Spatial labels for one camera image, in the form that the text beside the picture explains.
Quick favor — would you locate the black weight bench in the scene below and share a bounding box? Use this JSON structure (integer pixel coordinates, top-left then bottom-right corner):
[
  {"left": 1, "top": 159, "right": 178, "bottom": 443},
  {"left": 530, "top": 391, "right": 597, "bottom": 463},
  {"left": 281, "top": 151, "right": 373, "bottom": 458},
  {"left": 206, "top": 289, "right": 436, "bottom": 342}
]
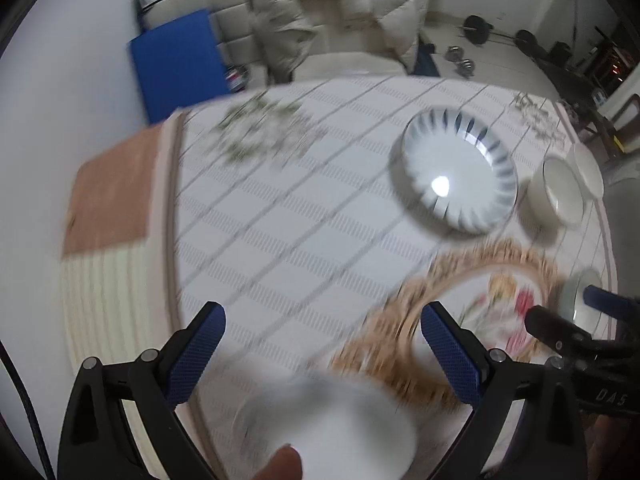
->
[{"left": 520, "top": 30, "right": 640, "bottom": 128}]

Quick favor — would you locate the black cable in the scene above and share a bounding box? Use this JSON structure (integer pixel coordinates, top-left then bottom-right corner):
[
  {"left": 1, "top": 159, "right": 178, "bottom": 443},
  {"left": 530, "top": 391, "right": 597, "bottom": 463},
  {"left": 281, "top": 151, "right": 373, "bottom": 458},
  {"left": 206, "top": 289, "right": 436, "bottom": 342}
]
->
[{"left": 0, "top": 340, "right": 57, "bottom": 480}]

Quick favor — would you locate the white small plate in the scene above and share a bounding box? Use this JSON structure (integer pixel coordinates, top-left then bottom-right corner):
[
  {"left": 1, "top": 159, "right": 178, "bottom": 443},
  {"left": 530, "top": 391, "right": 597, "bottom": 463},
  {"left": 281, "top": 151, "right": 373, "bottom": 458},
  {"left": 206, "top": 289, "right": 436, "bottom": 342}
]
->
[{"left": 571, "top": 142, "right": 605, "bottom": 201}]

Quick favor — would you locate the person's left hand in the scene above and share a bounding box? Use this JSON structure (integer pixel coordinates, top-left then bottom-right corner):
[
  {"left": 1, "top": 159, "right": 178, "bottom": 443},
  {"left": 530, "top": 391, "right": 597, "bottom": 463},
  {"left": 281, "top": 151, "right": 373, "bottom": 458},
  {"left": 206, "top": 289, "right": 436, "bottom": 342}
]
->
[{"left": 254, "top": 445, "right": 304, "bottom": 480}]

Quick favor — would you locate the beige sofa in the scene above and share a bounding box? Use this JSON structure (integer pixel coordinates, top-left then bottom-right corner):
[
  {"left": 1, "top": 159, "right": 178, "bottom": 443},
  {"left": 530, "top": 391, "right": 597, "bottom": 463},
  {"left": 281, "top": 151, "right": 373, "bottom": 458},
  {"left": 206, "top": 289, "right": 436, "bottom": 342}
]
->
[{"left": 209, "top": 0, "right": 417, "bottom": 86}]

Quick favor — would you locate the blue padded mat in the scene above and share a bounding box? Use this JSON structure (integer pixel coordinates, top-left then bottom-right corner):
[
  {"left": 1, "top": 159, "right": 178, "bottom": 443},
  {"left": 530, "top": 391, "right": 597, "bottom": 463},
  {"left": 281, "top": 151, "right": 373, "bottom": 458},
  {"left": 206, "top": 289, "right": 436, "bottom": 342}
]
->
[{"left": 129, "top": 8, "right": 233, "bottom": 126}]

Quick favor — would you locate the small grey rimmed bowl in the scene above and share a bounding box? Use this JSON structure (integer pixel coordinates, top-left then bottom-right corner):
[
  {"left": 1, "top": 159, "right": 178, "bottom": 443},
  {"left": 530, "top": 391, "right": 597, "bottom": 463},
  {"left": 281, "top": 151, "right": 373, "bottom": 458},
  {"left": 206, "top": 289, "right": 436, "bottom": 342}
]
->
[{"left": 559, "top": 267, "right": 603, "bottom": 323}]

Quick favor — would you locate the cream bowl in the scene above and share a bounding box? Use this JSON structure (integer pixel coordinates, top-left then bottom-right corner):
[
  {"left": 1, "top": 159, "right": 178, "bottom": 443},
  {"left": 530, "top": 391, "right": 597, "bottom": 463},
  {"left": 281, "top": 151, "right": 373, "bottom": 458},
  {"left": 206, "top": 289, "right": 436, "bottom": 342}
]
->
[{"left": 529, "top": 157, "right": 586, "bottom": 228}]

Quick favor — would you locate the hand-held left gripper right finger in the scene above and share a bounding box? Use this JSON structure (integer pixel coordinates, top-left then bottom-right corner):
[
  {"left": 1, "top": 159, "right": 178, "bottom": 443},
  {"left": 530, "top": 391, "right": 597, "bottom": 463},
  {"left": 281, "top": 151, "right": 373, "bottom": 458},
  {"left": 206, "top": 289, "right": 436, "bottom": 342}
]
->
[{"left": 421, "top": 301, "right": 583, "bottom": 480}]

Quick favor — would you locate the white floral bowl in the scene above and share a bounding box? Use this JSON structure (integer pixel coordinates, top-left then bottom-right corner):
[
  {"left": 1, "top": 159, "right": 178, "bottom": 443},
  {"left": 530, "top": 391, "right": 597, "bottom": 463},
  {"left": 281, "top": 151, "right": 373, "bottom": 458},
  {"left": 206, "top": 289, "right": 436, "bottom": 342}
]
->
[{"left": 234, "top": 377, "right": 419, "bottom": 480}]

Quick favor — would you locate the cream duvet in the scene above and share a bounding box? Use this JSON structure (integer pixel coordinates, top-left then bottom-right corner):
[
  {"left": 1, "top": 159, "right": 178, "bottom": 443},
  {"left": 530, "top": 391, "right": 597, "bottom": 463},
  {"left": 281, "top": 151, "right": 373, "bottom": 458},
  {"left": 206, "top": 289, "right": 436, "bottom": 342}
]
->
[{"left": 249, "top": 0, "right": 427, "bottom": 83}]

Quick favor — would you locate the black barbell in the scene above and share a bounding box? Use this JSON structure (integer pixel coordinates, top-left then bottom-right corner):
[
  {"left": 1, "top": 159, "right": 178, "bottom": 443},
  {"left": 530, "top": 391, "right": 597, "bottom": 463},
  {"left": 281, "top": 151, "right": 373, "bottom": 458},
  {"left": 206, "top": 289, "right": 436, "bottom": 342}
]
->
[{"left": 460, "top": 14, "right": 540, "bottom": 57}]

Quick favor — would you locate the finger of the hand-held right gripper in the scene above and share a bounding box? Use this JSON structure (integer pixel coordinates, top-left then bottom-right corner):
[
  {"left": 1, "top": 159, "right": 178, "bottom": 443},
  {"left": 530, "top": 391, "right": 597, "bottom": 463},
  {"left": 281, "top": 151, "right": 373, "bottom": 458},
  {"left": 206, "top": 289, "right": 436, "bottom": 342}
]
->
[
  {"left": 525, "top": 305, "right": 596, "bottom": 361},
  {"left": 584, "top": 285, "right": 640, "bottom": 341}
]

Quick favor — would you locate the metal dumbbell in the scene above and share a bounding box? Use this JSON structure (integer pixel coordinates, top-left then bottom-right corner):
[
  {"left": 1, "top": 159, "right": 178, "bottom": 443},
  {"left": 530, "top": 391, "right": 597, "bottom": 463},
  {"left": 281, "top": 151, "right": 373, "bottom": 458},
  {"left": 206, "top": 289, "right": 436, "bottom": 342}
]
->
[{"left": 444, "top": 46, "right": 477, "bottom": 79}]

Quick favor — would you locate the blue striped white plate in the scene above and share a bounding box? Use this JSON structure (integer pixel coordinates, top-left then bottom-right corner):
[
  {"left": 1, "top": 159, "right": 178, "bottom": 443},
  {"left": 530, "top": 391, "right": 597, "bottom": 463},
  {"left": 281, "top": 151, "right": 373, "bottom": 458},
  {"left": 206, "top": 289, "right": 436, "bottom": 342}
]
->
[{"left": 400, "top": 106, "right": 518, "bottom": 235}]

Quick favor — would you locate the white checked floral tablecloth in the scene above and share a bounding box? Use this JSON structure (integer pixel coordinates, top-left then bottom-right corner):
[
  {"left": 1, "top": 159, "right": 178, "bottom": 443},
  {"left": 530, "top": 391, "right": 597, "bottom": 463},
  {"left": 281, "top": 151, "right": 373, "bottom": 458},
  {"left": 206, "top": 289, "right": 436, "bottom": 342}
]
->
[{"left": 60, "top": 76, "right": 615, "bottom": 480}]

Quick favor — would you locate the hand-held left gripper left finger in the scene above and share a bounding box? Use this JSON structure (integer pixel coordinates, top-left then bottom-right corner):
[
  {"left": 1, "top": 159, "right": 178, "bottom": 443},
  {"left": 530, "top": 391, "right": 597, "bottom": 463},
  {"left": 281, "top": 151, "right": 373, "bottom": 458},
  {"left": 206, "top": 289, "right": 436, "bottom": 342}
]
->
[{"left": 57, "top": 301, "right": 227, "bottom": 480}]

